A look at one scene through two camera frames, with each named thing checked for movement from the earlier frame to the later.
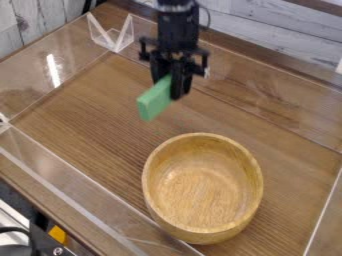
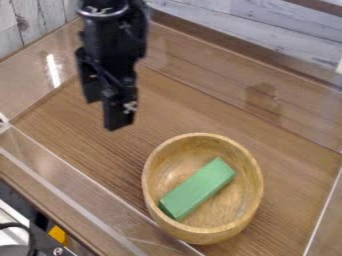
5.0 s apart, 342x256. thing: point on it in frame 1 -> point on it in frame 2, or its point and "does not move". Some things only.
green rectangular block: [155, 99] -> [201, 187]
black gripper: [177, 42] -> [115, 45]
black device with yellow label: [48, 240] does not move
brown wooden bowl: [201, 186] does not move
